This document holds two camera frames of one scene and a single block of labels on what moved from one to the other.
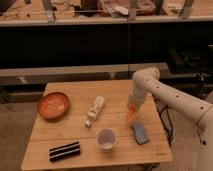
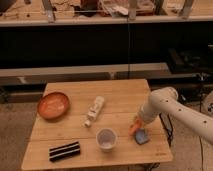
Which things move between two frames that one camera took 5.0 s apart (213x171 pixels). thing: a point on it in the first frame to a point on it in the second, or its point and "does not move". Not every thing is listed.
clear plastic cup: [106, 139] does not move
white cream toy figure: [92, 113] does not move
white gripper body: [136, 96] to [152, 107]
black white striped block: [65, 151] does not move
